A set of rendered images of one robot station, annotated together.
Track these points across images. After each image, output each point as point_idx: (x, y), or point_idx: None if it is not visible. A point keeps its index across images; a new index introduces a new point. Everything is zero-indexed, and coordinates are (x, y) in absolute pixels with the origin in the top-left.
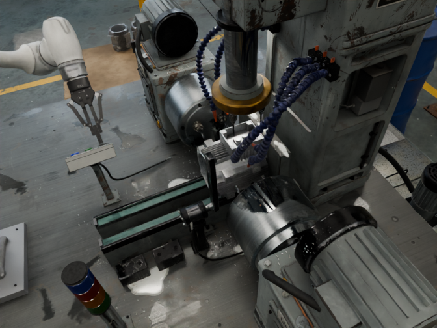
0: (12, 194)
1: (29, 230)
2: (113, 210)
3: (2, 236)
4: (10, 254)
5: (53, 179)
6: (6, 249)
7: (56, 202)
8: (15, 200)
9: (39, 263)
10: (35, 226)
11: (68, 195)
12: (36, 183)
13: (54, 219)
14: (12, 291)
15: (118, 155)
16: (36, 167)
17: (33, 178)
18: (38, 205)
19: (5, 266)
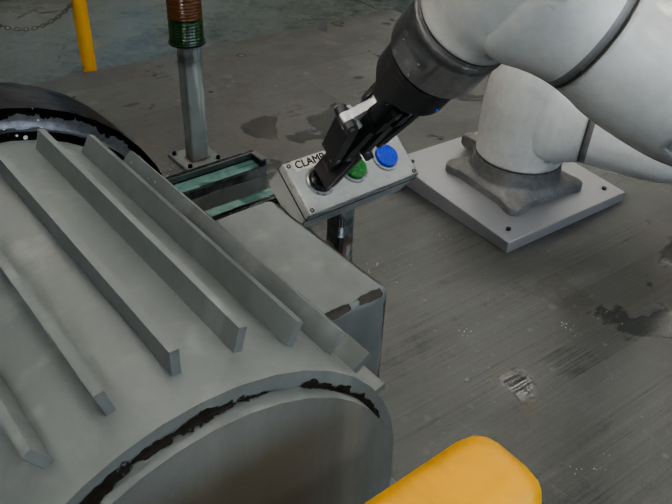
0: (625, 304)
1: (486, 245)
2: (260, 199)
3: (517, 207)
4: (472, 194)
5: (553, 353)
6: (490, 200)
7: (481, 302)
8: (596, 292)
9: (407, 205)
10: (481, 252)
11: (463, 319)
12: (591, 335)
13: (448, 269)
14: (410, 156)
15: (401, 462)
16: (649, 380)
17: (617, 348)
18: (520, 288)
19: (460, 180)
